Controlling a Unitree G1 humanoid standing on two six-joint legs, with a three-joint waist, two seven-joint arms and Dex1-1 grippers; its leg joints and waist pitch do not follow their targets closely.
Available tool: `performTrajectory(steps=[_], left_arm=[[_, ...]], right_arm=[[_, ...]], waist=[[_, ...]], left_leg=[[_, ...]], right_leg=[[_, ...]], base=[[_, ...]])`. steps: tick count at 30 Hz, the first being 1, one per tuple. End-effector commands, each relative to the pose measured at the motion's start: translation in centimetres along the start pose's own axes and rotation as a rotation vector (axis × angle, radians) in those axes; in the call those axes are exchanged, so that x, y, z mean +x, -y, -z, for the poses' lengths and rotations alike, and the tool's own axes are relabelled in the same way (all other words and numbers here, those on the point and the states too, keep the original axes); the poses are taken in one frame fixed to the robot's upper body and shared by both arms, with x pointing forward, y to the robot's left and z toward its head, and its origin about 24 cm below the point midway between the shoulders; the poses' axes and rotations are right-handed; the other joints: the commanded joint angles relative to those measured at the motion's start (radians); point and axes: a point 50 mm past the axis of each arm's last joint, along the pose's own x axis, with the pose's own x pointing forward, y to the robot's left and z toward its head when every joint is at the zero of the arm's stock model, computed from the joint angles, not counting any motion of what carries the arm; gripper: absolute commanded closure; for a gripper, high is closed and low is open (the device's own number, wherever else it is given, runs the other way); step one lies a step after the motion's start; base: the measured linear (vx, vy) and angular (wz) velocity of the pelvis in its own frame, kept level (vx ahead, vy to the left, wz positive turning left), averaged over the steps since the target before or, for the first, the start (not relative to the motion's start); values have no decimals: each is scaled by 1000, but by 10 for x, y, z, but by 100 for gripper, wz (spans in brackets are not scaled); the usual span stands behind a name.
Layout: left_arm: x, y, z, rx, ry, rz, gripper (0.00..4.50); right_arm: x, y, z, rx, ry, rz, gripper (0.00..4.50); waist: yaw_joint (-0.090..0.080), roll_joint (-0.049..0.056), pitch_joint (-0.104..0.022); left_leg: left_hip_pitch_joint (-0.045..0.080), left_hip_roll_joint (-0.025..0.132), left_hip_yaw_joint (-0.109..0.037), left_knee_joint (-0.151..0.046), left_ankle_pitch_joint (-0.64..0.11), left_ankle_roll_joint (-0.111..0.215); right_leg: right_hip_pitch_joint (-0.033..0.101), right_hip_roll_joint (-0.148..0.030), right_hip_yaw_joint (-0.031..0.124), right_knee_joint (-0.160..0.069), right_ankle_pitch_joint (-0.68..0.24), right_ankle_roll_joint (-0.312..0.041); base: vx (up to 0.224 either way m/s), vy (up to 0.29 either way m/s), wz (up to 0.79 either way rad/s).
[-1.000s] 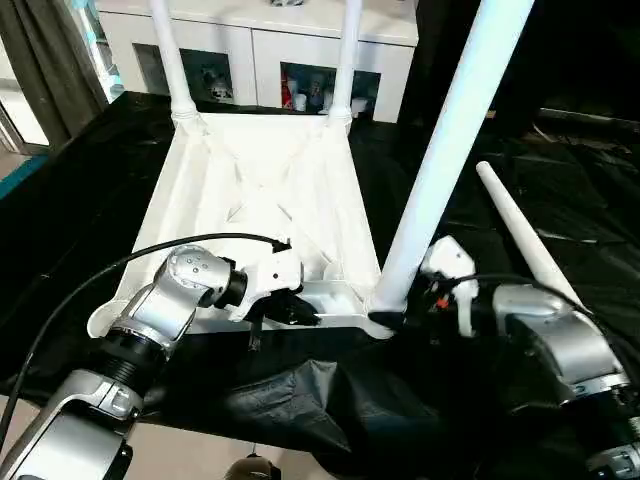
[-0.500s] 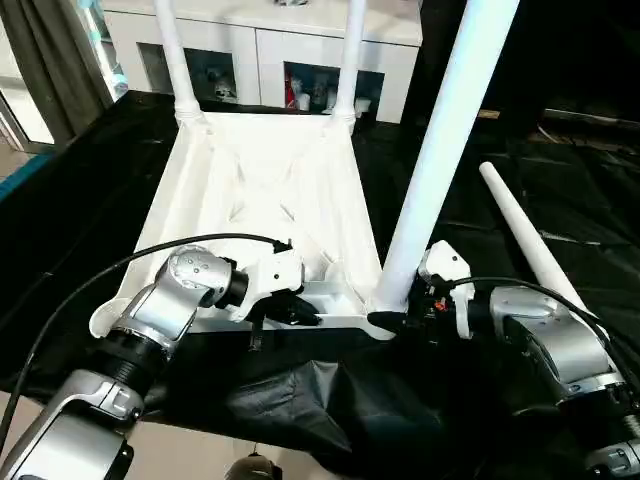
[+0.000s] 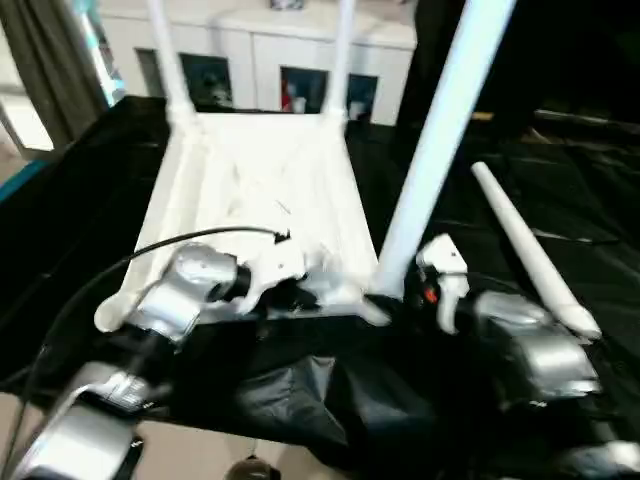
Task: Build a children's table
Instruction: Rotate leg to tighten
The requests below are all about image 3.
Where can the teal edged board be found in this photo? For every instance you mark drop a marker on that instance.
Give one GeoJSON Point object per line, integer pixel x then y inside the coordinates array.
{"type": "Point", "coordinates": [17, 180]}

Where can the black plastic mat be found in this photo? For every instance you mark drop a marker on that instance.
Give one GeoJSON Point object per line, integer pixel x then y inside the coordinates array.
{"type": "Point", "coordinates": [550, 175]}

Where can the white plastic table leg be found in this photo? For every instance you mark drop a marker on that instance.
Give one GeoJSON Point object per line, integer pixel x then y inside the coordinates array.
{"type": "Point", "coordinates": [167, 60]}
{"type": "Point", "coordinates": [440, 125]}
{"type": "Point", "coordinates": [342, 60]}
{"type": "Point", "coordinates": [510, 215]}

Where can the white glass-door cabinet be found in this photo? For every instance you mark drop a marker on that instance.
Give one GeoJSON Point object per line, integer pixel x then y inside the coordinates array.
{"type": "Point", "coordinates": [250, 35]}

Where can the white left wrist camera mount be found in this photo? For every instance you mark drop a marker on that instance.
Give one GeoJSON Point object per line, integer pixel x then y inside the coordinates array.
{"type": "Point", "coordinates": [275, 260]}

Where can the dark rounded robot foot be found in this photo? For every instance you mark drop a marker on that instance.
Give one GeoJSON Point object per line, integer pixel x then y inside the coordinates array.
{"type": "Point", "coordinates": [250, 470]}

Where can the large black box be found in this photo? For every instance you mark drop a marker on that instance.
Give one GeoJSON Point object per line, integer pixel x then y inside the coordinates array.
{"type": "Point", "coordinates": [550, 50]}

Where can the grey-brown curtain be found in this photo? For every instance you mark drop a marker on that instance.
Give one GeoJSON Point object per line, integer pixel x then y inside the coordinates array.
{"type": "Point", "coordinates": [45, 65]}

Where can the yellow label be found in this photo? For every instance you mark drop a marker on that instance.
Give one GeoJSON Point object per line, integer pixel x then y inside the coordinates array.
{"type": "Point", "coordinates": [483, 116]}

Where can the white plastic table top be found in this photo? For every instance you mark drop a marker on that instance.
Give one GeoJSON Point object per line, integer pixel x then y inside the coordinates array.
{"type": "Point", "coordinates": [225, 175]}

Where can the light blue white panel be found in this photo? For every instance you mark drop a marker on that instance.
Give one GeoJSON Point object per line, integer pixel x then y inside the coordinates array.
{"type": "Point", "coordinates": [102, 55]}

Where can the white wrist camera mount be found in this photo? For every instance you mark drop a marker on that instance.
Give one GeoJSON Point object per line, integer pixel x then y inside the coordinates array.
{"type": "Point", "coordinates": [447, 270]}
{"type": "Point", "coordinates": [275, 260]}

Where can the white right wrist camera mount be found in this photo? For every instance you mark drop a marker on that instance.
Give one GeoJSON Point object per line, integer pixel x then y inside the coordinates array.
{"type": "Point", "coordinates": [447, 270]}

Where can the white blue carton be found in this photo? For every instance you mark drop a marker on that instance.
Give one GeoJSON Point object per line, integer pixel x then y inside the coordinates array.
{"type": "Point", "coordinates": [357, 110]}

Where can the red box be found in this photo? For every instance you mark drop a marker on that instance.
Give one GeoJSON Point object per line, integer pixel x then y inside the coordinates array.
{"type": "Point", "coordinates": [288, 95]}

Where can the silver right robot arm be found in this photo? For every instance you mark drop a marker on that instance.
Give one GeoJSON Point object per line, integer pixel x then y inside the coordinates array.
{"type": "Point", "coordinates": [540, 340]}

